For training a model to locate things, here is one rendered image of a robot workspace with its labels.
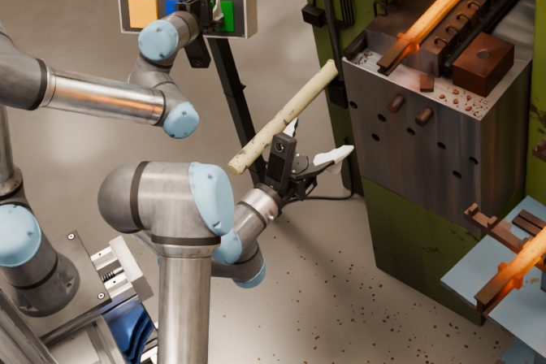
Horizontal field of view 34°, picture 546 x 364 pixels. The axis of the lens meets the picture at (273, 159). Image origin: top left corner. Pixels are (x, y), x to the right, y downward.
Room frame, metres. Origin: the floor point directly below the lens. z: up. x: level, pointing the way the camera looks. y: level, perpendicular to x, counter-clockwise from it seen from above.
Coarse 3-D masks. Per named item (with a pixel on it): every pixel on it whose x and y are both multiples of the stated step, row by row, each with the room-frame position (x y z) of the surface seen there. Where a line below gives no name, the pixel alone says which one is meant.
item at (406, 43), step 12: (444, 0) 1.52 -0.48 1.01; (432, 12) 1.49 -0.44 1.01; (420, 24) 1.46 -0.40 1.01; (396, 36) 1.44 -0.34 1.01; (408, 36) 1.43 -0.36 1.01; (420, 36) 1.44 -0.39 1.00; (396, 48) 1.41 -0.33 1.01; (408, 48) 1.42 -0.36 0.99; (384, 60) 1.38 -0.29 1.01; (396, 60) 1.39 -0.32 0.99; (384, 72) 1.37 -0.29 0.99
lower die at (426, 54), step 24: (408, 0) 1.58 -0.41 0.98; (432, 0) 1.55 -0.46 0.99; (456, 0) 1.52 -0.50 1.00; (480, 0) 1.50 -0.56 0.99; (384, 24) 1.53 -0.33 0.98; (408, 24) 1.49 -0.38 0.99; (432, 24) 1.46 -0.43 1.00; (456, 24) 1.45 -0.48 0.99; (384, 48) 1.49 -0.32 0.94; (432, 48) 1.40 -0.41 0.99; (432, 72) 1.39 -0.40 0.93
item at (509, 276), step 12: (540, 240) 0.86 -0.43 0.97; (528, 252) 0.85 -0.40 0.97; (540, 252) 0.84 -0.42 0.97; (504, 264) 0.83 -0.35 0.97; (516, 264) 0.83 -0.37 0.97; (528, 264) 0.82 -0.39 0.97; (504, 276) 0.81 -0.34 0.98; (516, 276) 0.80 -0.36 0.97; (492, 288) 0.79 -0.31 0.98; (504, 288) 0.80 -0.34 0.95; (480, 300) 0.77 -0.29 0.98; (492, 300) 0.78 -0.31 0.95; (480, 312) 0.77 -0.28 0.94
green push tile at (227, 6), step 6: (210, 0) 1.71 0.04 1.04; (222, 6) 1.69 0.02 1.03; (228, 6) 1.68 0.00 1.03; (222, 12) 1.68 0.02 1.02; (228, 12) 1.68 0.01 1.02; (228, 18) 1.67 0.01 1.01; (228, 24) 1.66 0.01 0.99; (234, 24) 1.66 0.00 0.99; (216, 30) 1.67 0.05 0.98; (222, 30) 1.66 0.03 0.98; (228, 30) 1.66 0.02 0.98; (234, 30) 1.65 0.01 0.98
